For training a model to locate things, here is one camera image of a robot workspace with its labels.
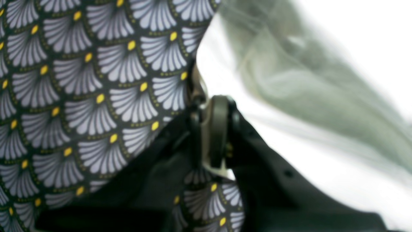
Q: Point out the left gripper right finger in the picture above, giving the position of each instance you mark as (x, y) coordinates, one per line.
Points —
(276, 197)

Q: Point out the white T-shirt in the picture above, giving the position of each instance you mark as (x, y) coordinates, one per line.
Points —
(310, 105)

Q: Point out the fan-patterned table cloth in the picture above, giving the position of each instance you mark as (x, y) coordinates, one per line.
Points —
(86, 86)

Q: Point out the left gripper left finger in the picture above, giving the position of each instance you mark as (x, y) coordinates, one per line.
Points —
(142, 194)

